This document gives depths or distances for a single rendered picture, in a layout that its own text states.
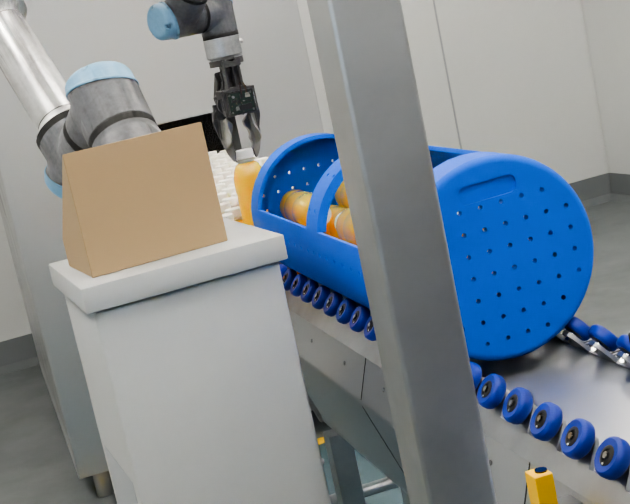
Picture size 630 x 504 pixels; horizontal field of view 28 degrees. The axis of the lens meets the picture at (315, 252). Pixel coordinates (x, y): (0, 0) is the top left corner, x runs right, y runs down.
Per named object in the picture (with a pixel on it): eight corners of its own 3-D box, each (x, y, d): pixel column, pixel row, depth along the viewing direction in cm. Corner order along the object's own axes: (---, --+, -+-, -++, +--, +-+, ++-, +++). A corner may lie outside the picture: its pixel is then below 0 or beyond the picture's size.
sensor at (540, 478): (542, 519, 134) (535, 477, 133) (530, 511, 136) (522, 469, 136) (606, 498, 136) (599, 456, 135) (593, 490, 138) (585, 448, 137)
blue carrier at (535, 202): (429, 388, 170) (382, 185, 164) (269, 289, 253) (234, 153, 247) (613, 327, 177) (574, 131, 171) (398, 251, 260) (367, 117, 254)
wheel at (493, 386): (499, 375, 155) (512, 381, 156) (484, 368, 160) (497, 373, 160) (484, 408, 155) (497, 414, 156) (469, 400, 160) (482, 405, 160)
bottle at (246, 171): (245, 246, 265) (225, 160, 261) (250, 239, 272) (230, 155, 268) (277, 239, 264) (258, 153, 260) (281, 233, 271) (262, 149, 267)
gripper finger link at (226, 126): (226, 163, 258) (224, 118, 257) (220, 162, 264) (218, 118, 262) (241, 162, 259) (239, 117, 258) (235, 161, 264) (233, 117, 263)
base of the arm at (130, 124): (89, 173, 192) (68, 125, 196) (108, 223, 205) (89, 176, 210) (180, 137, 194) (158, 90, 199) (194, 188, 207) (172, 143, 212)
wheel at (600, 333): (597, 336, 167) (606, 324, 167) (580, 330, 171) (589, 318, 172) (619, 356, 168) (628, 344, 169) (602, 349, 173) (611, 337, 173)
